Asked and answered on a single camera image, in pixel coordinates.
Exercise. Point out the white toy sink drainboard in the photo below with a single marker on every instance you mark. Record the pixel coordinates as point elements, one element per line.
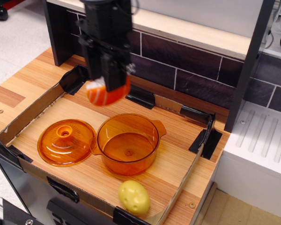
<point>250,166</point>

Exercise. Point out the orange transparent plastic pot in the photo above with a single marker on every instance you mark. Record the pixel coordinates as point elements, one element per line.
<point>128,143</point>

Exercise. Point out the orange transparent pot lid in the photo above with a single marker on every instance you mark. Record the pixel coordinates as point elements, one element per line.
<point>66,142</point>

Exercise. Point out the dark left cabinet post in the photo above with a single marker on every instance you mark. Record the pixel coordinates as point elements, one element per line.
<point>59,32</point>

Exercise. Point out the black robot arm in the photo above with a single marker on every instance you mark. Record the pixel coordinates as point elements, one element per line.
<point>105,40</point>

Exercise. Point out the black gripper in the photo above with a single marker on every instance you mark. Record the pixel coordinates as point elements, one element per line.
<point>104,35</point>

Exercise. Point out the black base plate with screw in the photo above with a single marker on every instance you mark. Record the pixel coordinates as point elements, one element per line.
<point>12,215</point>

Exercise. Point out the yellow toy potato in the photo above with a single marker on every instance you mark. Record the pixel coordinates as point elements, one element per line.
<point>134,197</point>

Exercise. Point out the dark grey vertical post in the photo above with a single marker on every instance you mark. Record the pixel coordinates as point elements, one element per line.
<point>257,44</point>

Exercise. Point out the orange salmon sushi toy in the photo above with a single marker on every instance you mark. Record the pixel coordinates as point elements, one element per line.
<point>98,95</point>

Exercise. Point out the black caster wheel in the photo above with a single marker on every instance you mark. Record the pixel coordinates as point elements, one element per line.
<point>3,10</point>

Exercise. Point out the cardboard fence with black tape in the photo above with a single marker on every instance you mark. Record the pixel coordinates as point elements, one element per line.
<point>32,99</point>

